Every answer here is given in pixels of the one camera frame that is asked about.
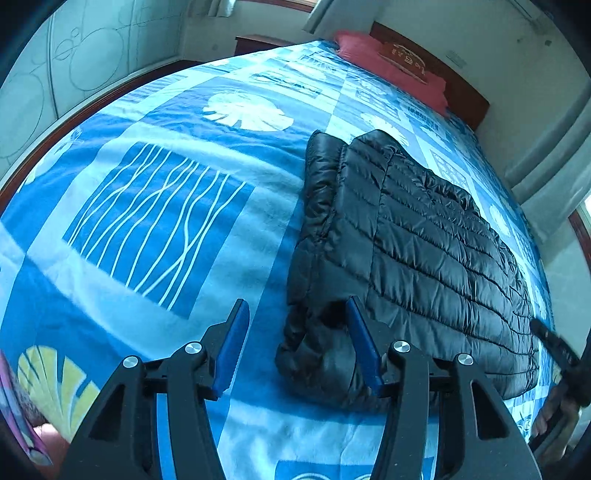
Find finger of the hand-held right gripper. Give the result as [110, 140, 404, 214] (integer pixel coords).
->
[529, 318, 581, 371]

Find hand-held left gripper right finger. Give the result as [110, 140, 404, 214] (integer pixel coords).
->
[346, 295, 543, 480]

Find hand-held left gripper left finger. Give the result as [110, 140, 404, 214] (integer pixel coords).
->
[67, 298, 250, 480]

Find black puffer jacket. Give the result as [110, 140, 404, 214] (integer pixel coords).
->
[276, 129, 542, 408]

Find person's right hand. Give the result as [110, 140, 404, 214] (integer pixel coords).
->
[531, 384, 576, 440]

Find window with wooden sill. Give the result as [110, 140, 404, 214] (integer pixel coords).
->
[567, 203, 591, 289]

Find blue patterned bed blanket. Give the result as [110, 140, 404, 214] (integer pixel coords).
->
[0, 39, 556, 480]

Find white window curtain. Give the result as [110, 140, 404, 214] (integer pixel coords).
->
[503, 115, 591, 219]
[300, 0, 371, 43]

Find pink patterned cloth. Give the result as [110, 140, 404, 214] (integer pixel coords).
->
[0, 351, 54, 468]

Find wooden bed headboard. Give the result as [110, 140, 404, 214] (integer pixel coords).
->
[369, 21, 491, 131]

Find pink pillow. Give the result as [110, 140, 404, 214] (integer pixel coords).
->
[333, 30, 450, 117]

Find brown printed cushion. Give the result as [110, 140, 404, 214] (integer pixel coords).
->
[376, 39, 431, 85]

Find wooden nightstand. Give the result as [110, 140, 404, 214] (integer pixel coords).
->
[235, 35, 297, 58]

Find wardrobe with circle-pattern doors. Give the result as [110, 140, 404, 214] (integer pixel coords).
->
[0, 0, 186, 186]

